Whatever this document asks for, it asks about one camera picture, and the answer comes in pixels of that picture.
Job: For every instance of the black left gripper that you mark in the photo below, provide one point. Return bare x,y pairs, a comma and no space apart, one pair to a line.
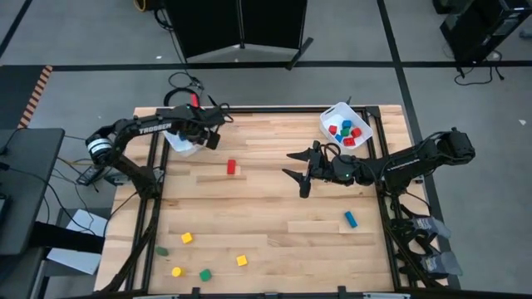
203,118

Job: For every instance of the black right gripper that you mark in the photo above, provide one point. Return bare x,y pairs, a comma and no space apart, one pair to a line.
321,168

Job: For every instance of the long blue block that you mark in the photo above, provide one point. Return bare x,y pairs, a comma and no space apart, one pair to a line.
181,135
351,219

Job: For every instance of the red studded block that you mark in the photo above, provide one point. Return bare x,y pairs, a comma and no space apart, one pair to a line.
349,141

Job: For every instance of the long red block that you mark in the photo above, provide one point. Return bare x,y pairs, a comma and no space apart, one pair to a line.
231,166

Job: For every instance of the small green cube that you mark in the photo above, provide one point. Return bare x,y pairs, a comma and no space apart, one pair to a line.
344,132
205,275

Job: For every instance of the small yellow cube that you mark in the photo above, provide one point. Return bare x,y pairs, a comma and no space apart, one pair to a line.
187,238
242,260

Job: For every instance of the small dark green block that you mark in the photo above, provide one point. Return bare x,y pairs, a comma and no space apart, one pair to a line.
161,251

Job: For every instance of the small yellow cylinder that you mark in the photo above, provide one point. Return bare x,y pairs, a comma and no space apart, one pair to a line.
178,271

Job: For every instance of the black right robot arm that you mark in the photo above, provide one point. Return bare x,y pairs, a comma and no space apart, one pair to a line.
415,164

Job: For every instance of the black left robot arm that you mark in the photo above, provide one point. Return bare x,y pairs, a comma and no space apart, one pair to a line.
133,124

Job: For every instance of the white plastic bin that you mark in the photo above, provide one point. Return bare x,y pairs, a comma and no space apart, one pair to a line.
183,146
338,114

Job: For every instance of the black folding partition screen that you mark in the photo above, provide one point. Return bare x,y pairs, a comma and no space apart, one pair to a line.
208,25

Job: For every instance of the grey power brick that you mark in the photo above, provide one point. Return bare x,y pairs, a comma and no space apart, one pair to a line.
116,178

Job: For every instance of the black power adapter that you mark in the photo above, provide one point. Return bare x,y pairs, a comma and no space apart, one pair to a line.
87,176

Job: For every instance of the grey fabric weight bag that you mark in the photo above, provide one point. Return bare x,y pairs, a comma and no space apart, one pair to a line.
442,263
430,226

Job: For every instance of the white paper sheet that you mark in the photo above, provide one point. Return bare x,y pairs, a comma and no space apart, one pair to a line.
89,222

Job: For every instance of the black side desk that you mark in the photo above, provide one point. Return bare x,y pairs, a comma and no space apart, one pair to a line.
29,187

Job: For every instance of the black hazard-striped floor mat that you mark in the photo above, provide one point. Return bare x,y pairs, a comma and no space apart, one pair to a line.
16,95

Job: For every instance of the black equipment cabinet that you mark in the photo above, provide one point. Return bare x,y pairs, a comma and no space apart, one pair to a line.
478,29

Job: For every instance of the black aluminium table frame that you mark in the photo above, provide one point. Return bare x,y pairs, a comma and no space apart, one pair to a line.
270,110

